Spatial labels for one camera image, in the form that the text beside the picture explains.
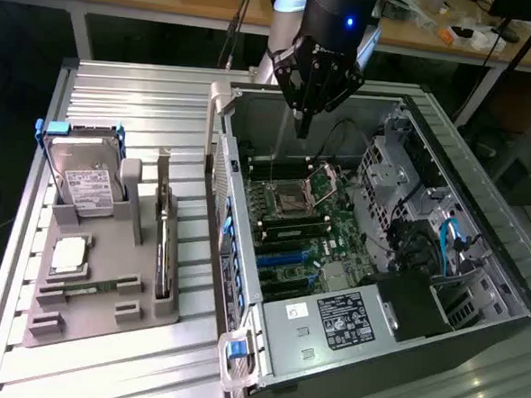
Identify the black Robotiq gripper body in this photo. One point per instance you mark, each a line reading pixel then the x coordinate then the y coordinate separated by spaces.
pixel 335 18

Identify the black GPU card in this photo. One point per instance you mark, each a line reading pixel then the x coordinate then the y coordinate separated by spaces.
pixel 164 247

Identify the blue expansion slot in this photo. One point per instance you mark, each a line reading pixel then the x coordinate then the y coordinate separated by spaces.
pixel 284 258

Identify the thin black stand pole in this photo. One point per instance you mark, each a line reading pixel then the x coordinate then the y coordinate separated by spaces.
pixel 239 26

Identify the wooden desk with monitor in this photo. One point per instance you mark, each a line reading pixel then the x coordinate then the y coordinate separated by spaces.
pixel 410 36

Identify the metal socket cover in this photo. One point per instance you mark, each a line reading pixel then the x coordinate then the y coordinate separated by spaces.
pixel 325 181

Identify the thin metal locking lever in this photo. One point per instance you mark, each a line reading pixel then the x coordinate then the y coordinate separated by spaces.
pixel 272 172

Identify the silver metal disk bay cage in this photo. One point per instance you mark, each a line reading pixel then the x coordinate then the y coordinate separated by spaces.
pixel 384 179

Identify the small orange box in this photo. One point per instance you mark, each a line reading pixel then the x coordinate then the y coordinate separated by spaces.
pixel 446 36

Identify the CPU socket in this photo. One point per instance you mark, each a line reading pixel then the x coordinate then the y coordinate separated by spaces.
pixel 290 199

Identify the green motherboard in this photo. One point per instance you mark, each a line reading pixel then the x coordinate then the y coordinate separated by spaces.
pixel 336 221

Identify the white plastic part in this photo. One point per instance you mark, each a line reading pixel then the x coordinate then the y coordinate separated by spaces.
pixel 484 41

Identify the installed black RAM stick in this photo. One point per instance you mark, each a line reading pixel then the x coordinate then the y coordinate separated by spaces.
pixel 295 231

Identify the black monitor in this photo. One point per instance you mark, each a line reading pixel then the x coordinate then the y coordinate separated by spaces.
pixel 520 7

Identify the thick black stand pole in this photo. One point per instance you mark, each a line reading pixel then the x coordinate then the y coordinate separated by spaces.
pixel 529 44

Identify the black equipment box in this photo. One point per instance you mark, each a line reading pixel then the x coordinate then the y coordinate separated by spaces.
pixel 528 179

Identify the silver hard disk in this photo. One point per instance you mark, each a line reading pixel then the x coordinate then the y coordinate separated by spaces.
pixel 86 174

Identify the black plastic air shroud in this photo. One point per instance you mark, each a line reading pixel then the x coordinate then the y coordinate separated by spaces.
pixel 412 307

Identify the blue disk caddy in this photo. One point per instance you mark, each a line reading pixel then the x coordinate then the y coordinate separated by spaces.
pixel 57 128

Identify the grey parts rack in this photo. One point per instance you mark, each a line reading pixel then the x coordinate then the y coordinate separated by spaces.
pixel 108 261

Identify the grey power supply unit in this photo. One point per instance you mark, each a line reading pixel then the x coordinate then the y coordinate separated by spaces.
pixel 292 345

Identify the silver CPU chip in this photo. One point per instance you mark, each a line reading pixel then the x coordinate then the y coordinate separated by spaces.
pixel 68 254

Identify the green RAM stick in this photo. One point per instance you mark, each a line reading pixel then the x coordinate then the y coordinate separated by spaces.
pixel 89 286

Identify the open black PC case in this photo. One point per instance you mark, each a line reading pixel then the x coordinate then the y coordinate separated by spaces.
pixel 463 364

